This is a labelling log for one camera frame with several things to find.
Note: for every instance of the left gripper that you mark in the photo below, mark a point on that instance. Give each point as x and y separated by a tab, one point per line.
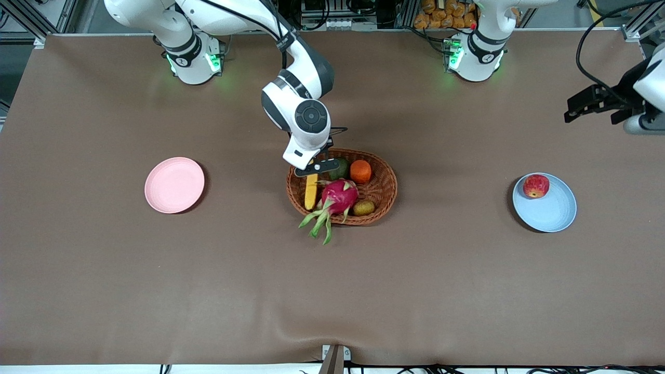
621	99

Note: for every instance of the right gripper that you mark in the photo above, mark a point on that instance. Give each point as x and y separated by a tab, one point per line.
330	144

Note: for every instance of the yellow banana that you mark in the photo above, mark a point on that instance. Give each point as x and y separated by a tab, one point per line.
311	192

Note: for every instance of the red apple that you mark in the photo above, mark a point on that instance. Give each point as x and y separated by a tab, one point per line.
536	186

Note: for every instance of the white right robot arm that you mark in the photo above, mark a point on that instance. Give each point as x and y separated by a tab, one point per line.
306	72

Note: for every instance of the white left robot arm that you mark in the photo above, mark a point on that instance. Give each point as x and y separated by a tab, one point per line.
478	52

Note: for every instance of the dark green avocado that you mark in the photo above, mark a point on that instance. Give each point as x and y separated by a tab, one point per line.
342	170

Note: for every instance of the pink dragon fruit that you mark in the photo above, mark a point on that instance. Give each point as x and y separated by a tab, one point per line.
340	196

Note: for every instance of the orange fruit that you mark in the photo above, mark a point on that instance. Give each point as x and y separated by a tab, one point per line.
360	172

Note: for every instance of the green-brown kiwi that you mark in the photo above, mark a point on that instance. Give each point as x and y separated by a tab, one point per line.
364	208

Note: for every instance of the brown wicker basket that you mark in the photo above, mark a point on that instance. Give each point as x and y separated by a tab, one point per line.
382	189

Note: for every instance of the light blue round plate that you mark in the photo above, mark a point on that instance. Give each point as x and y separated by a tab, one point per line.
550	213

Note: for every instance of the table cover cloth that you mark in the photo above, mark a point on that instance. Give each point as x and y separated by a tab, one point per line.
332	291

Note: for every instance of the pink round plate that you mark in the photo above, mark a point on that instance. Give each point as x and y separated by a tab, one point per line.
174	185

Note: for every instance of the orange snack packets pile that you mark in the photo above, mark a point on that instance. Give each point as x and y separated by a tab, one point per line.
441	14

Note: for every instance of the aluminium frame profile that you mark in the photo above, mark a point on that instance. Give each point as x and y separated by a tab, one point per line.
641	23
31	21

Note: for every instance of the aluminium frame post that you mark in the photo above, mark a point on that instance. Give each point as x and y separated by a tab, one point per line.
406	13

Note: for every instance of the metal table edge bracket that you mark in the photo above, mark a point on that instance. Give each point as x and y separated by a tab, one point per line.
335	358

